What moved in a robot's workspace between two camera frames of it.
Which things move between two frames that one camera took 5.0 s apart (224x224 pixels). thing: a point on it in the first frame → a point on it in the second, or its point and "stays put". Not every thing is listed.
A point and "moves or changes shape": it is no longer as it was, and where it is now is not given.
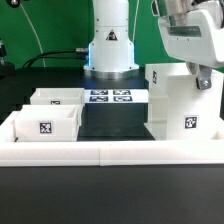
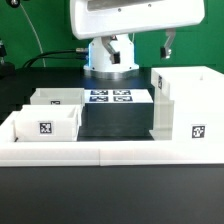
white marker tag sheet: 116,96 stays put
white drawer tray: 47,123 stays put
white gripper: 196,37 → 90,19
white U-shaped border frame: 107,153 stays put
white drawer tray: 58,96 stays put
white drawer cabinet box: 177,109 moves or changes shape
